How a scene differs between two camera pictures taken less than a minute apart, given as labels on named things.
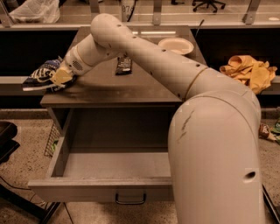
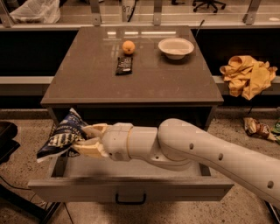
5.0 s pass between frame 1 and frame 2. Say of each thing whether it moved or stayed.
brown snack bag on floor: stayed
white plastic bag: stayed
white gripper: moved
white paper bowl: stayed
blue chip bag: moved
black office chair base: stayed
